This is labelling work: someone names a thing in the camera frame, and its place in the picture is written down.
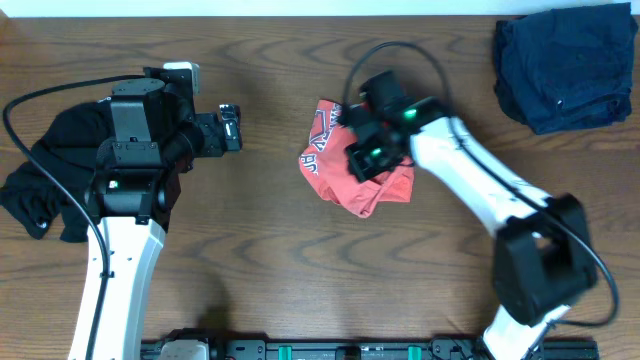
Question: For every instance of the black t-shirt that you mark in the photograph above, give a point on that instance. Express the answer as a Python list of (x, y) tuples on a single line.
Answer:
[(68, 150)]

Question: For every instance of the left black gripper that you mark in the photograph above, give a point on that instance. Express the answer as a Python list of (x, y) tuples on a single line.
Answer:
[(216, 146)]

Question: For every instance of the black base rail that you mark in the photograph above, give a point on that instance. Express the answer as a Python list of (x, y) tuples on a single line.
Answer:
[(207, 345)]

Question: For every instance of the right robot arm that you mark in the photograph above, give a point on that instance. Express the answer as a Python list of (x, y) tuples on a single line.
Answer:
[(541, 254)]

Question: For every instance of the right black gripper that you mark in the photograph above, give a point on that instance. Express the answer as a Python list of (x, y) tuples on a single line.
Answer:
[(360, 166)]

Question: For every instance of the red printed t-shirt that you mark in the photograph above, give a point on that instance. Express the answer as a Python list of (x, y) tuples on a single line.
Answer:
[(324, 165)]

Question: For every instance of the folded navy blue garment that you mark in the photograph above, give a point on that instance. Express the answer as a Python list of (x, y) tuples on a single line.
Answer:
[(566, 69)]

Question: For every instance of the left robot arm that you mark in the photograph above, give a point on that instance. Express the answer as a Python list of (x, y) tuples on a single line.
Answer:
[(157, 135)]

